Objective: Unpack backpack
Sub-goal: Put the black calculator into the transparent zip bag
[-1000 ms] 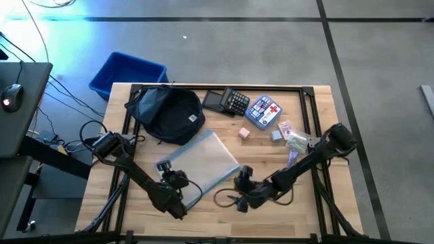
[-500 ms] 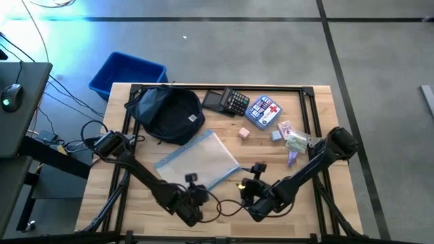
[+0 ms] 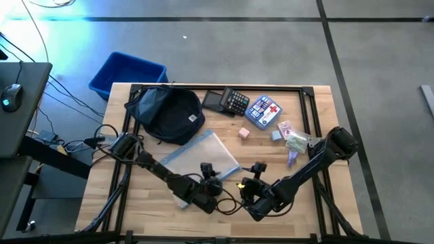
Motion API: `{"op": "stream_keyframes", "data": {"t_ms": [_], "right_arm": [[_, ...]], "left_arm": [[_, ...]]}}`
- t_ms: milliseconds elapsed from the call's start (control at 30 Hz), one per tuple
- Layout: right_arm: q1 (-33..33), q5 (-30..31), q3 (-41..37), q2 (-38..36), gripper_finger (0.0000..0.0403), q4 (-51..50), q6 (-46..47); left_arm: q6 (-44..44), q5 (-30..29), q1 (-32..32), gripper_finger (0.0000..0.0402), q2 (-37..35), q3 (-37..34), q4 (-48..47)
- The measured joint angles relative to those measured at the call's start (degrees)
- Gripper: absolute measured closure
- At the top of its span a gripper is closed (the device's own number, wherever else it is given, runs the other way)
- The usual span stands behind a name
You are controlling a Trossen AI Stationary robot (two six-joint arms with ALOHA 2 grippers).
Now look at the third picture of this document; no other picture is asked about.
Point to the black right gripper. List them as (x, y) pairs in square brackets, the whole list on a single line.
[(256, 193)]

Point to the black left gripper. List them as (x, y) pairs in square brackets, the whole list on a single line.
[(211, 189)]

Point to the clear mesh pouch blue trim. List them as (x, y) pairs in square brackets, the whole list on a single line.
[(200, 152)]

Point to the blue cube eraser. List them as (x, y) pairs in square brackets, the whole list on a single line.
[(276, 135)]

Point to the pink cube eraser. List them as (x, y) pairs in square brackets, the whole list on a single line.
[(243, 133)]

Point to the green clear packet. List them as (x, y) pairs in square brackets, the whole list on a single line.
[(297, 142)]

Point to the pink card packet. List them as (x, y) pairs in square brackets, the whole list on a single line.
[(285, 129)]

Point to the navy backpack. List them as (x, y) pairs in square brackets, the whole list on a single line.
[(173, 118)]

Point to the blue first aid kit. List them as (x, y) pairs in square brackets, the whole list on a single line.
[(262, 112)]

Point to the black calculator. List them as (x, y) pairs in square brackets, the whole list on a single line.
[(234, 101)]

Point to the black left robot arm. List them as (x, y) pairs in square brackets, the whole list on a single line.
[(159, 169)]

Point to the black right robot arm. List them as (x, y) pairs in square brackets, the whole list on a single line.
[(305, 176)]

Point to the blue plastic bin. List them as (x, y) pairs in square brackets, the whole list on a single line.
[(125, 71)]

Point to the black power adapter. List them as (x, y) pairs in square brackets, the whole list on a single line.
[(46, 137)]

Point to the desk caster wheel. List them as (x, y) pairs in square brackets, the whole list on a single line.
[(30, 226)]

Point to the grey metal bar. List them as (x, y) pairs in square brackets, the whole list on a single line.
[(428, 101)]

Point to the black desk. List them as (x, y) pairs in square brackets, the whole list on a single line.
[(20, 135)]

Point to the black computer mouse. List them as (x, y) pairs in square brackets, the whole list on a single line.
[(12, 98)]

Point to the black aluminium table frame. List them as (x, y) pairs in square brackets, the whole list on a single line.
[(288, 88)]

